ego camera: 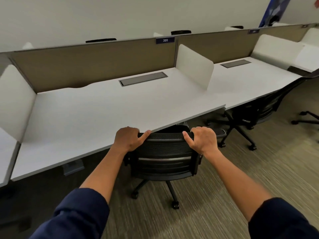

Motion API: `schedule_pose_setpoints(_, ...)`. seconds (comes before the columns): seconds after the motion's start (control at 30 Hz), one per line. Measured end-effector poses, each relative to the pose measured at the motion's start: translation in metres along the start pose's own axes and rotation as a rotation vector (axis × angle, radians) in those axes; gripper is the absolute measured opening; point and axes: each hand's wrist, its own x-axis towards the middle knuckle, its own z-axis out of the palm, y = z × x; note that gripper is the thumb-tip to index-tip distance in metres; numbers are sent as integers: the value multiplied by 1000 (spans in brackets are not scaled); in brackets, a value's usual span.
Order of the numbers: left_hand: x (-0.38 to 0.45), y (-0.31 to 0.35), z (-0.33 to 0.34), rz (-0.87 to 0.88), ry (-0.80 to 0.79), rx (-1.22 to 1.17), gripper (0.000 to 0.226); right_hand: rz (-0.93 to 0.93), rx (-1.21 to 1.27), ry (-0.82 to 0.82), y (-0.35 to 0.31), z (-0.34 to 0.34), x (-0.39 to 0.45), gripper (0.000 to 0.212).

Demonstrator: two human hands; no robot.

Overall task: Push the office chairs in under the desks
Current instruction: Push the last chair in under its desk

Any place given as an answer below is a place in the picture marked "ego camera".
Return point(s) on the person's right hand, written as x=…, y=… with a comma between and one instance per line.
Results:
x=205, y=141

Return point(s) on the navy right sleeve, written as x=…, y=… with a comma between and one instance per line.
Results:
x=281, y=221

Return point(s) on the navy left sleeve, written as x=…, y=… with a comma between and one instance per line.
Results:
x=72, y=214

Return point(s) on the person's right forearm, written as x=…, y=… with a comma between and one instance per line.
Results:
x=239, y=186

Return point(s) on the person's left hand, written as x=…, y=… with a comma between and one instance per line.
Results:
x=127, y=140

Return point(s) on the orange wall poster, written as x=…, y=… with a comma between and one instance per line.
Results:
x=317, y=2

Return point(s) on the tan fabric desk partition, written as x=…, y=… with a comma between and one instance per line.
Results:
x=286, y=31
x=87, y=64
x=219, y=47

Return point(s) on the dark blue wall poster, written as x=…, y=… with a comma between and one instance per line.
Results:
x=276, y=9

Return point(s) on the black chair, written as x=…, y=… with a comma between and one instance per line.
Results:
x=261, y=109
x=164, y=166
x=309, y=120

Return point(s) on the person's left forearm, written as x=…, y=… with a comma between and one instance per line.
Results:
x=104, y=174

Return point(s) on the navy sleeve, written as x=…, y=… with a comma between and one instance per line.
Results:
x=72, y=214
x=281, y=221

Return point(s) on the white desk divider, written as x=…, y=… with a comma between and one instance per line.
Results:
x=16, y=102
x=274, y=50
x=27, y=46
x=157, y=35
x=311, y=37
x=194, y=67
x=280, y=24
x=228, y=28

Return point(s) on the grey fabric desk partition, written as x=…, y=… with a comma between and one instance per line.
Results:
x=3, y=63

